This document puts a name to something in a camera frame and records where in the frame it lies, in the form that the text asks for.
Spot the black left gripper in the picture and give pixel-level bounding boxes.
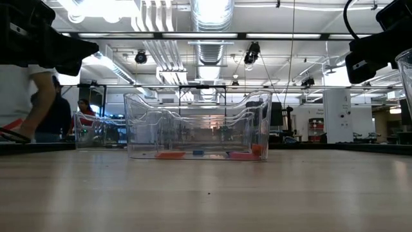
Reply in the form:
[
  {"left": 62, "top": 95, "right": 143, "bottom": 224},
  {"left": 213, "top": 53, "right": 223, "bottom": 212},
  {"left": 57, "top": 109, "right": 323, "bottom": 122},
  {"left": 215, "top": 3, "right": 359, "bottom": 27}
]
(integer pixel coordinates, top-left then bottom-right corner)
[{"left": 0, "top": 0, "right": 100, "bottom": 77}]

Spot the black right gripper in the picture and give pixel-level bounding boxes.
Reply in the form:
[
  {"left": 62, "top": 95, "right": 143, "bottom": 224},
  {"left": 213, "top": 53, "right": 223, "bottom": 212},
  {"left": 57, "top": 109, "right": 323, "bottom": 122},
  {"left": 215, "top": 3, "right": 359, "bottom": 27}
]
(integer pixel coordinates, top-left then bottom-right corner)
[{"left": 344, "top": 23, "right": 412, "bottom": 85}]

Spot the pink eraser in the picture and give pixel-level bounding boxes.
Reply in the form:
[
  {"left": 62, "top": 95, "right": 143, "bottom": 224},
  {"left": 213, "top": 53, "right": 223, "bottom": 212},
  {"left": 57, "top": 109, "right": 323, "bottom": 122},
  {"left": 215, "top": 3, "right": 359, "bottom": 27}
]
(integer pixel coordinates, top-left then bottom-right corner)
[{"left": 229, "top": 151, "right": 261, "bottom": 160}]

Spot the person's forearm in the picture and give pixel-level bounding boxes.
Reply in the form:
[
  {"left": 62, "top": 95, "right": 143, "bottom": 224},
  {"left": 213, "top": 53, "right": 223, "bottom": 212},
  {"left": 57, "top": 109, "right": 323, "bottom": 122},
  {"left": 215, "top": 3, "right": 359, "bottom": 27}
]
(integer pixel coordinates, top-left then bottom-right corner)
[{"left": 17, "top": 71, "right": 56, "bottom": 140}]

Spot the clear plastic bin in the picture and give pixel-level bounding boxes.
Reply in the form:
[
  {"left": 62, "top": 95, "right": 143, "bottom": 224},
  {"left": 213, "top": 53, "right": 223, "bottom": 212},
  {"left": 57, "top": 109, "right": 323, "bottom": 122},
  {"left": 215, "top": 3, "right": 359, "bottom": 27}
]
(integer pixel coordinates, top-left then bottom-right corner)
[
  {"left": 124, "top": 90, "right": 273, "bottom": 161},
  {"left": 73, "top": 111, "right": 127, "bottom": 150},
  {"left": 154, "top": 108, "right": 258, "bottom": 152},
  {"left": 395, "top": 48, "right": 412, "bottom": 121}
]

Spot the white square pillar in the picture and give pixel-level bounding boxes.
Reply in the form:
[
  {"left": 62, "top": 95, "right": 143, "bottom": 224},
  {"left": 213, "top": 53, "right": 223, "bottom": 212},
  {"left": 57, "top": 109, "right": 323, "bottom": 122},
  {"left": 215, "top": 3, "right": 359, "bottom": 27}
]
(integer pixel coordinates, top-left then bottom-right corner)
[{"left": 323, "top": 88, "right": 354, "bottom": 144}]

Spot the person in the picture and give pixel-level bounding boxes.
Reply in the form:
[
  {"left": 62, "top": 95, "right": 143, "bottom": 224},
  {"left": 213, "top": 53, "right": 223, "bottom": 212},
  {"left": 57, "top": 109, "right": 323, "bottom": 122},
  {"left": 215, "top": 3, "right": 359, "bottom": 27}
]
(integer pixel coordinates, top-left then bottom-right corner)
[
  {"left": 0, "top": 64, "right": 55, "bottom": 128},
  {"left": 32, "top": 75, "right": 73, "bottom": 142},
  {"left": 69, "top": 99, "right": 97, "bottom": 135}
]

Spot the black ceiling spotlight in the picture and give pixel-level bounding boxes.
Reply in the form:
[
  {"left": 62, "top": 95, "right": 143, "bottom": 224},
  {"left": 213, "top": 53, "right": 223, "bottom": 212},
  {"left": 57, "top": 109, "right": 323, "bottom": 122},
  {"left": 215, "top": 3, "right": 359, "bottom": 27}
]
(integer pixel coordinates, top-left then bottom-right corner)
[
  {"left": 243, "top": 41, "right": 261, "bottom": 66},
  {"left": 134, "top": 50, "right": 148, "bottom": 64}
]

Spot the red shelf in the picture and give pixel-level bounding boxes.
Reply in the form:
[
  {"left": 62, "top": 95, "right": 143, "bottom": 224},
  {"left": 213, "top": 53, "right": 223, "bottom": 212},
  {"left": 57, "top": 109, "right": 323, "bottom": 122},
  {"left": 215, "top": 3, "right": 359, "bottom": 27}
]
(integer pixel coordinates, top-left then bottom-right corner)
[{"left": 308, "top": 117, "right": 326, "bottom": 142}]

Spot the black background machine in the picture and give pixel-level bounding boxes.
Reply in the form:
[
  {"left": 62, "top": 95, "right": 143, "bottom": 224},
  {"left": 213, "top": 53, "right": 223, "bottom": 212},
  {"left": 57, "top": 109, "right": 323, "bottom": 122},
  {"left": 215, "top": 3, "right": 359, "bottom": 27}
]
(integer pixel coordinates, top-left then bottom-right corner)
[{"left": 270, "top": 102, "right": 295, "bottom": 145}]

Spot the black overhead light bar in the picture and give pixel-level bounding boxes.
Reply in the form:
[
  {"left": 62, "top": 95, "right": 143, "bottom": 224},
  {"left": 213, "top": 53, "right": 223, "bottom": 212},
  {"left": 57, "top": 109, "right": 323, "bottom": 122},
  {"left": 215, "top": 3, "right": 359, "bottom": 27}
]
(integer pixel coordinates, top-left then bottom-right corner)
[{"left": 61, "top": 30, "right": 377, "bottom": 42}]

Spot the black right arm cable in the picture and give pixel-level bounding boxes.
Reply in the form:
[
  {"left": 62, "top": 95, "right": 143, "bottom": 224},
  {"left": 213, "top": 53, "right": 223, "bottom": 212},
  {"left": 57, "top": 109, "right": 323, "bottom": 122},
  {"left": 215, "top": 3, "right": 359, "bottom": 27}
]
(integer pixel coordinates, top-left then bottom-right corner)
[{"left": 342, "top": 0, "right": 361, "bottom": 41}]

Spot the silver air duct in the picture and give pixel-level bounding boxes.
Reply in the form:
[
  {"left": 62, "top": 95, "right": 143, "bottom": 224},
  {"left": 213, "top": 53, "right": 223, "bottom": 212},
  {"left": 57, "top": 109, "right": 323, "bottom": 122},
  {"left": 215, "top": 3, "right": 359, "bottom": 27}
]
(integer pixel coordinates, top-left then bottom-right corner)
[{"left": 189, "top": 0, "right": 236, "bottom": 67}]

